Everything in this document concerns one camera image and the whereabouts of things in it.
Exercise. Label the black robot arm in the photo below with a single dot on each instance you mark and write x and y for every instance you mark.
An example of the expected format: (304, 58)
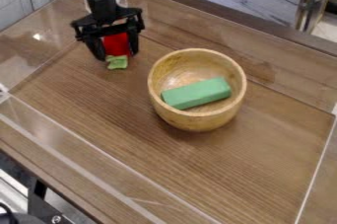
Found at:
(108, 19)

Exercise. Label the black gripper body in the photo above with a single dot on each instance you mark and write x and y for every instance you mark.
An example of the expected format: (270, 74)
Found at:
(88, 27)

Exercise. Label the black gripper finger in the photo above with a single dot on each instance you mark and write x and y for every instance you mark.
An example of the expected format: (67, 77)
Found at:
(96, 47)
(132, 36)

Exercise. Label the clear acrylic tray wall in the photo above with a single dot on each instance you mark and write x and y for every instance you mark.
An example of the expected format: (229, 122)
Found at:
(112, 192)

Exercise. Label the wooden bowl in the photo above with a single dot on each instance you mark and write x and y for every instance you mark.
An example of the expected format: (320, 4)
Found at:
(184, 67)

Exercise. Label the red plush fruit green leaf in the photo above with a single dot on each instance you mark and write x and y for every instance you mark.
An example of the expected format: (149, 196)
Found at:
(117, 51)

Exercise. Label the green rectangular block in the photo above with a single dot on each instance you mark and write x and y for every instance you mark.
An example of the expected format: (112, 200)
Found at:
(197, 94)

